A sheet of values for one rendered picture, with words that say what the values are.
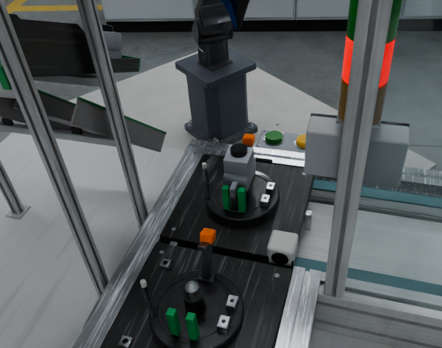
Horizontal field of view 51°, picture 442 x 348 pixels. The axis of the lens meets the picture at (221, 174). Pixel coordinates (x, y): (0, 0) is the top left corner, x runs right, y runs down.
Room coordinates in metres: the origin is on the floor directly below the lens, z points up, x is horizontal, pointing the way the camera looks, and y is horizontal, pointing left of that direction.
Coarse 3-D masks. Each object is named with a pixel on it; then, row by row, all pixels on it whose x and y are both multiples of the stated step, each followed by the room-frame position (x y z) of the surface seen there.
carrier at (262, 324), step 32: (160, 256) 0.51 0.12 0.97; (192, 256) 0.51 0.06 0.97; (224, 256) 0.50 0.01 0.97; (160, 288) 0.43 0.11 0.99; (192, 288) 0.39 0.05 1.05; (224, 288) 0.42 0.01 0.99; (256, 288) 0.43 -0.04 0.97; (288, 288) 0.44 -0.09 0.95; (128, 320) 0.40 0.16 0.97; (160, 320) 0.38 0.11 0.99; (192, 320) 0.34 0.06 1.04; (224, 320) 0.36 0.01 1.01; (256, 320) 0.38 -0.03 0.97
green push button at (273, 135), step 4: (268, 132) 0.84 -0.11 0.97; (272, 132) 0.84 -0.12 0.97; (276, 132) 0.84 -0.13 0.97; (268, 136) 0.83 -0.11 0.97; (272, 136) 0.82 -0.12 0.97; (276, 136) 0.82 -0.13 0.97; (280, 136) 0.82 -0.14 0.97; (268, 140) 0.81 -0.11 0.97; (272, 140) 0.81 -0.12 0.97; (276, 140) 0.81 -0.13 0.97; (280, 140) 0.81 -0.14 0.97
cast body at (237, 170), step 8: (240, 144) 0.64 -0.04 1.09; (232, 152) 0.62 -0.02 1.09; (240, 152) 0.62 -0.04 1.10; (248, 152) 0.63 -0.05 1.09; (224, 160) 0.61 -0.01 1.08; (232, 160) 0.61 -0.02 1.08; (240, 160) 0.61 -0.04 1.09; (248, 160) 0.61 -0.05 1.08; (224, 168) 0.61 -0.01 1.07; (232, 168) 0.61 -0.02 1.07; (240, 168) 0.60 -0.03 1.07; (248, 168) 0.60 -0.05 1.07; (224, 176) 0.61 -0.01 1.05; (232, 176) 0.61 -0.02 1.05; (240, 176) 0.60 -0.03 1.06; (248, 176) 0.60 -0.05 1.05; (224, 184) 0.61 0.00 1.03; (232, 184) 0.59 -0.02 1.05; (240, 184) 0.60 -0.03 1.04; (248, 184) 0.60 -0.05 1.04; (232, 192) 0.58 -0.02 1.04
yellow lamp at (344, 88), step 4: (344, 84) 0.45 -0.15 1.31; (340, 88) 0.46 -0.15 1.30; (344, 88) 0.45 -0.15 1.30; (340, 92) 0.46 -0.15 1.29; (344, 92) 0.45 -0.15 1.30; (340, 96) 0.45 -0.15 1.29; (344, 96) 0.45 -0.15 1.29; (340, 100) 0.45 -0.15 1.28; (344, 100) 0.45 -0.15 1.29; (340, 104) 0.45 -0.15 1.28; (344, 104) 0.44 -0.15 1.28; (340, 108) 0.45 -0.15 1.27; (344, 108) 0.44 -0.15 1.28; (340, 112) 0.45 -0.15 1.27; (344, 112) 0.44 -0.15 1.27; (340, 116) 0.45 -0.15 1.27; (344, 116) 0.44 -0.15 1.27
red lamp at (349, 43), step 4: (348, 40) 0.45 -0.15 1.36; (348, 44) 0.45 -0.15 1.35; (352, 44) 0.44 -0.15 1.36; (348, 48) 0.45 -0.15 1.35; (352, 48) 0.44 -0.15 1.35; (348, 52) 0.45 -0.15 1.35; (344, 56) 0.46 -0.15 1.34; (348, 56) 0.45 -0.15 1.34; (344, 60) 0.46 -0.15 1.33; (348, 60) 0.45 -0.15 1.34; (344, 64) 0.45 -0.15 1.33; (348, 64) 0.45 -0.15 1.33; (344, 68) 0.45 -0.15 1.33; (348, 68) 0.44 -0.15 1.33; (344, 72) 0.45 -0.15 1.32; (348, 72) 0.44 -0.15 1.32; (344, 76) 0.45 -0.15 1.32; (348, 76) 0.44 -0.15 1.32; (344, 80) 0.45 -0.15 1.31; (348, 80) 0.44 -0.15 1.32
